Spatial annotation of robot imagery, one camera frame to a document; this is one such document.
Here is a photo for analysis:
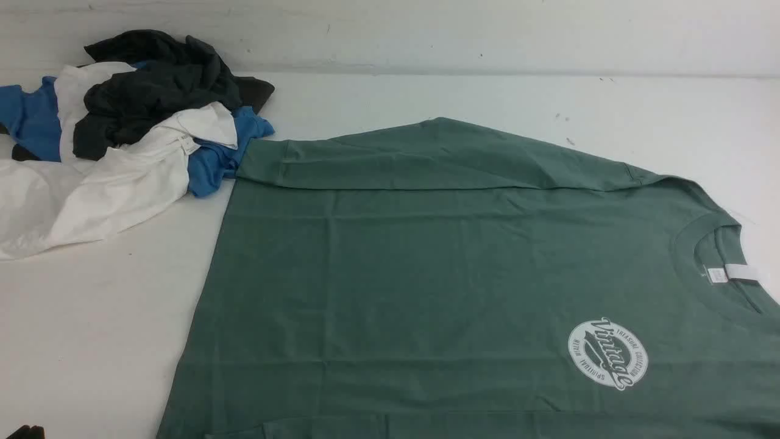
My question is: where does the green long sleeve shirt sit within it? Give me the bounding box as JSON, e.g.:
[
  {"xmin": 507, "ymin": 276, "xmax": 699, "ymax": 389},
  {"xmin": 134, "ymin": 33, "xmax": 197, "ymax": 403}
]
[{"xmin": 157, "ymin": 118, "xmax": 779, "ymax": 438}]

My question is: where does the dark grey shirt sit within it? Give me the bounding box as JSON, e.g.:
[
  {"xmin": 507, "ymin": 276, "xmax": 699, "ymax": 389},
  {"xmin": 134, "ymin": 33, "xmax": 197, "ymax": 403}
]
[{"xmin": 61, "ymin": 29, "xmax": 242, "ymax": 161}]

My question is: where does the white shirt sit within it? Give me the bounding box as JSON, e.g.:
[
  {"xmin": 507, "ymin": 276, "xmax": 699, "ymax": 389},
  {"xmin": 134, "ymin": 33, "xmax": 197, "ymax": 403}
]
[{"xmin": 0, "ymin": 62, "xmax": 239, "ymax": 262}]

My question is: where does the blue shirt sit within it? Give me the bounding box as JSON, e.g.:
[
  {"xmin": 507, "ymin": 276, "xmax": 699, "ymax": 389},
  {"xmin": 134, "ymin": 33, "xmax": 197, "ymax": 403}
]
[{"xmin": 1, "ymin": 77, "xmax": 275, "ymax": 198}]

